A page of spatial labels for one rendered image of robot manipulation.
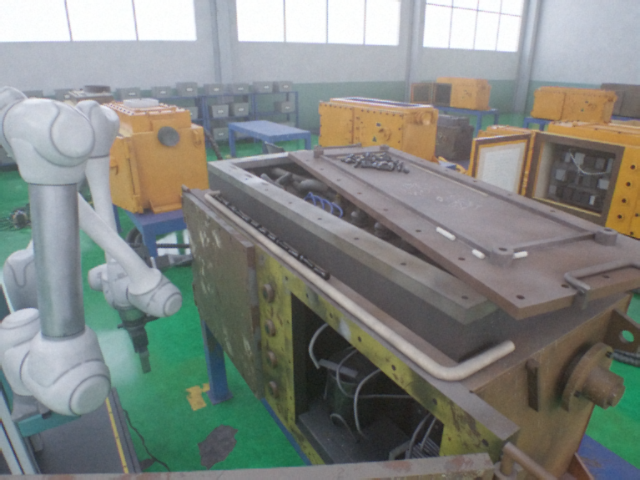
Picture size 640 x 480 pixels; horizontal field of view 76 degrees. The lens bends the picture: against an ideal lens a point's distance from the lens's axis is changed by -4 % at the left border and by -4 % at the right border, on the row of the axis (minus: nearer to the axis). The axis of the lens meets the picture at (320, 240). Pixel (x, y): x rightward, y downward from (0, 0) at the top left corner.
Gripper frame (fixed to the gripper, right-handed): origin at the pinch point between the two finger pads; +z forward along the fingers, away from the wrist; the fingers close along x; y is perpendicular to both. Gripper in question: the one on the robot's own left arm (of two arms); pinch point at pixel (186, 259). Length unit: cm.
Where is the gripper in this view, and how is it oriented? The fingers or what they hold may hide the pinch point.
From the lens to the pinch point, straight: 187.3
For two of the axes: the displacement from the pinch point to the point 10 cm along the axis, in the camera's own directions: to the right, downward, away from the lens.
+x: 4.4, -2.6, -8.6
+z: 8.5, -2.1, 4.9
